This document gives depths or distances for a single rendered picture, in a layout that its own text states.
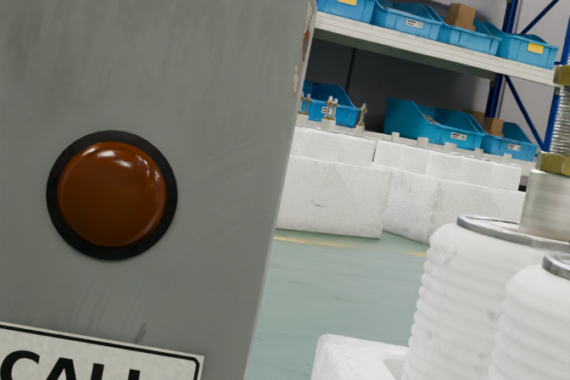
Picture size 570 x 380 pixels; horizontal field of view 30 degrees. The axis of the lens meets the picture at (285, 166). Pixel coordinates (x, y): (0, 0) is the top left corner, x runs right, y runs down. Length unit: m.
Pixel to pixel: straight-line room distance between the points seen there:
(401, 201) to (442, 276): 2.56
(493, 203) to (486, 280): 2.61
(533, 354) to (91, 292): 0.16
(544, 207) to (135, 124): 0.27
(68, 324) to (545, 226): 0.28
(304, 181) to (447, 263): 2.15
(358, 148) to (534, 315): 2.41
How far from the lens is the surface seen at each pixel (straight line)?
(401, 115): 6.03
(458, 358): 0.44
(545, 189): 0.47
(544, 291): 0.34
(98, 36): 0.22
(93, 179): 0.22
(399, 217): 3.00
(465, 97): 6.85
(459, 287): 0.44
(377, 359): 0.51
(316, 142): 2.66
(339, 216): 2.68
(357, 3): 5.47
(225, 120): 0.22
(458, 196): 2.95
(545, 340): 0.34
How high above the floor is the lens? 0.29
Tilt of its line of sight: 3 degrees down
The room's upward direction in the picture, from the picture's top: 11 degrees clockwise
